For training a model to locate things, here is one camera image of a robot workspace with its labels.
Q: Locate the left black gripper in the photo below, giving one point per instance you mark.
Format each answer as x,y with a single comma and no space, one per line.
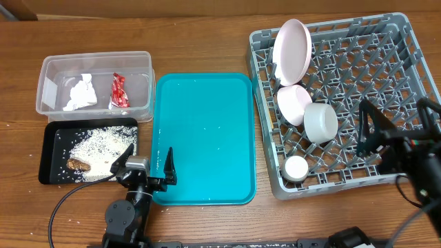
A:
161,184

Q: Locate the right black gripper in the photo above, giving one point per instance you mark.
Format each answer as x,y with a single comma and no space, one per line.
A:
398,136

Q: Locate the white rice grains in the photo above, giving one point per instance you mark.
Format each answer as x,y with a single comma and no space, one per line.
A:
100,150

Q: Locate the brown food scraps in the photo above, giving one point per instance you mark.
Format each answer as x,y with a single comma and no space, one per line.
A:
78,165

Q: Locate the red foil snack wrapper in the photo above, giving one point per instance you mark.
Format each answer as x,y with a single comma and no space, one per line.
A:
118,97

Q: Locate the grey round bowl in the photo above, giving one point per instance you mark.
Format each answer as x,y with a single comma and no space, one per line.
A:
320,122

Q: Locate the white paper napkin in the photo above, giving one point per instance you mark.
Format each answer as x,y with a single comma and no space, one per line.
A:
82,94

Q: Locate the small pink bowl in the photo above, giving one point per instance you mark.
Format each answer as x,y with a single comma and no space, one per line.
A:
292,101

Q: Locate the white plastic cup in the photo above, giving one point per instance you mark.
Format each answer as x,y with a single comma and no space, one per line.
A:
295,169

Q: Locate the large white round plate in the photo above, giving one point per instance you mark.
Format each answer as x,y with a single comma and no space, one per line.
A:
292,52

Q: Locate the wooden chopstick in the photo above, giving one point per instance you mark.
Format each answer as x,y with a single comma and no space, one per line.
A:
270,120

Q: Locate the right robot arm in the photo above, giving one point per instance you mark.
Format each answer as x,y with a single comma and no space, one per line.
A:
427,189

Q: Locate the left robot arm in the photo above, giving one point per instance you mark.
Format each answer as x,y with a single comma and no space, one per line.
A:
126,219

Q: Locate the grey plastic dishwasher rack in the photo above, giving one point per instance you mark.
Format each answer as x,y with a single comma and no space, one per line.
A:
376,58

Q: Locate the black plastic tray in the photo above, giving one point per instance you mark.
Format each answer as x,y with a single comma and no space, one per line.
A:
60,137

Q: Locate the teal plastic serving tray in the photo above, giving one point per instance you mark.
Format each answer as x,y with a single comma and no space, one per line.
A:
207,120

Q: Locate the clear plastic bin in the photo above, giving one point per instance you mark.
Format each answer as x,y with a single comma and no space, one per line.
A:
62,73

